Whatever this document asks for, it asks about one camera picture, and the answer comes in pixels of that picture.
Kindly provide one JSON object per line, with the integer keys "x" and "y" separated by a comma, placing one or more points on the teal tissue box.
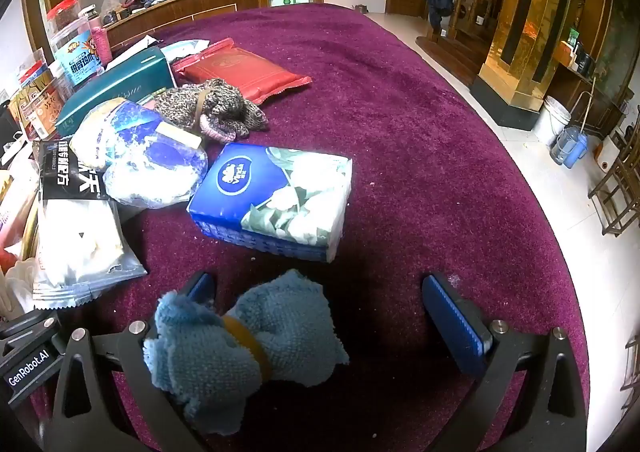
{"x": 115, "y": 82}

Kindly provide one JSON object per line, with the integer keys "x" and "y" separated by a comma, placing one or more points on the wooden chair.
{"x": 617, "y": 192}

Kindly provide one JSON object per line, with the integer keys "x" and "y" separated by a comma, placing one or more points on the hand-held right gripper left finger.
{"x": 202, "y": 286}

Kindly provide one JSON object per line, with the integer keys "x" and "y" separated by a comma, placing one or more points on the brown knitted gloves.
{"x": 215, "y": 102}

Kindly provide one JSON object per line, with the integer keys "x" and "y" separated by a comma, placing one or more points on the red and yellow snack box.
{"x": 37, "y": 102}

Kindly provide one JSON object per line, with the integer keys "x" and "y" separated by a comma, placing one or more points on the golden pillar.
{"x": 530, "y": 32}

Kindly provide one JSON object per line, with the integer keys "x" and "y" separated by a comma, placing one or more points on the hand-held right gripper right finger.
{"x": 452, "y": 327}

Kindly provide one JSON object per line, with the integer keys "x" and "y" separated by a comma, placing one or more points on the clear bag with blue-white contents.
{"x": 150, "y": 157}

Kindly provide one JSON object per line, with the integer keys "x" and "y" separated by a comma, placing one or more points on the purple tablecloth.
{"x": 425, "y": 157}

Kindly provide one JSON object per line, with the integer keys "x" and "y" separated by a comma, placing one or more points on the blue tissue pack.
{"x": 270, "y": 197}

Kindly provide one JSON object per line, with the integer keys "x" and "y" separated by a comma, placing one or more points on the clear jar with red lid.
{"x": 62, "y": 12}

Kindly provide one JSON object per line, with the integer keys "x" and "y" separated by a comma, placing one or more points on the blue towel with rubber band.
{"x": 280, "y": 332}

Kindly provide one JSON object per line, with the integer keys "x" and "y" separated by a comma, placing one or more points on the wooden counter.
{"x": 200, "y": 7}

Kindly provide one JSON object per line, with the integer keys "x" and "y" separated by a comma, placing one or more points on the white plastic bucket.
{"x": 550, "y": 120}

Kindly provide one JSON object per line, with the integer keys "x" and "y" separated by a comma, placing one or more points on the white paper sheet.
{"x": 132, "y": 50}

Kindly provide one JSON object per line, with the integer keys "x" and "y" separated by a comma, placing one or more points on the red flat packet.
{"x": 235, "y": 67}

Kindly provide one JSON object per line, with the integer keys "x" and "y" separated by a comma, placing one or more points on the clear jar with blue label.
{"x": 80, "y": 60}

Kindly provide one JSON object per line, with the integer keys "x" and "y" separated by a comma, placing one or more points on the black and white packet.
{"x": 75, "y": 227}

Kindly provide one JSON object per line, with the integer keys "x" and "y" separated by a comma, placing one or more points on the person's left hand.
{"x": 15, "y": 284}

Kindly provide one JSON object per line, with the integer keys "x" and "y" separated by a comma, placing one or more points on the wooden side cabinet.
{"x": 600, "y": 82}

